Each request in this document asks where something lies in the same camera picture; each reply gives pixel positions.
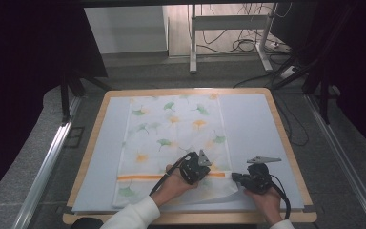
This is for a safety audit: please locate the dark curtain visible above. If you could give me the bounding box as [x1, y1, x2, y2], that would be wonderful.
[294, 0, 366, 154]
[0, 0, 109, 208]

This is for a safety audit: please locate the wooden framed work board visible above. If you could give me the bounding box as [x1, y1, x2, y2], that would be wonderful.
[71, 93, 306, 214]

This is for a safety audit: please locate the person's right hand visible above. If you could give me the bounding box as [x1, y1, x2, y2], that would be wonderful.
[243, 185, 284, 225]

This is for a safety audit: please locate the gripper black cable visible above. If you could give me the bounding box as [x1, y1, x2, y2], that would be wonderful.
[148, 152, 195, 197]
[268, 173, 292, 220]

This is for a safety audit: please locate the person's left hand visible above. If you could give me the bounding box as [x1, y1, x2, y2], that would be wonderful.
[151, 164, 202, 208]

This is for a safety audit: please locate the black tripod stand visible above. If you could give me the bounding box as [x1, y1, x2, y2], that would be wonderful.
[58, 70, 112, 124]

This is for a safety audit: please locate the white metal desk frame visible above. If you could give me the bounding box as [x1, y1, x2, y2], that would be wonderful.
[189, 3, 275, 74]

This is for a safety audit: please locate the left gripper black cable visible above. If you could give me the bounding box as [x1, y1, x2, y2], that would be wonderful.
[148, 152, 195, 197]

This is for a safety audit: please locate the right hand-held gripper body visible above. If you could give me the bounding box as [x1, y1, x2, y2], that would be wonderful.
[245, 155, 282, 196]

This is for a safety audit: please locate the white leaf-print cloth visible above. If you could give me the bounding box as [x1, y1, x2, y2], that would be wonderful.
[112, 94, 240, 209]

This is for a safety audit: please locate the tangle of black floor cables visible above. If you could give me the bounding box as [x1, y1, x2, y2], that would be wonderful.
[199, 3, 294, 54]

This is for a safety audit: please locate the dark cloth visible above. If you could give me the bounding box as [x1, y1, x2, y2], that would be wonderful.
[71, 217, 105, 229]

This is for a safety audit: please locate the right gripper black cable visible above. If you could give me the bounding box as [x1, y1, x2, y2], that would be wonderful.
[268, 173, 292, 220]

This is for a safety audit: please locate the aluminium floor rail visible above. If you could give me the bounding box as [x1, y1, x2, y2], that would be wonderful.
[10, 94, 84, 229]
[303, 94, 366, 229]

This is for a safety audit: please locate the black floor cable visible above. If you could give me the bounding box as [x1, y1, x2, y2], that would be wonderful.
[233, 71, 310, 147]

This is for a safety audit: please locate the black metal stand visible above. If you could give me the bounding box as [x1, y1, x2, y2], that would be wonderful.
[271, 3, 363, 126]

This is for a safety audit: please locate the white power strip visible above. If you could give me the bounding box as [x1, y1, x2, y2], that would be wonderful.
[279, 65, 300, 79]

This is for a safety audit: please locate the white cabinet panel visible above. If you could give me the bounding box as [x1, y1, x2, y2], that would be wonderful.
[84, 5, 170, 55]

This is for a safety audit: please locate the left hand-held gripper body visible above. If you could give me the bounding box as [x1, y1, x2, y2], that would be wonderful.
[179, 150, 213, 186]

